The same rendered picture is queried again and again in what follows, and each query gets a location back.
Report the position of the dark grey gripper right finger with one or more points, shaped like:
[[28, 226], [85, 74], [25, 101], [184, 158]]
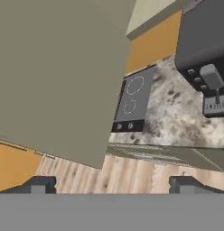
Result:
[[183, 184]]

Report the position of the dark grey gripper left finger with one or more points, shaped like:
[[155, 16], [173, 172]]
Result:
[[41, 184]]

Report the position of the olive green cabinet door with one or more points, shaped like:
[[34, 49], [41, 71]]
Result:
[[59, 75]]

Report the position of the black hob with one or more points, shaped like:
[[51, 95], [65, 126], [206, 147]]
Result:
[[133, 100]]

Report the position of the dark grey coffee machine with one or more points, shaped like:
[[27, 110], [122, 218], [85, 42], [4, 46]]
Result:
[[204, 51]]

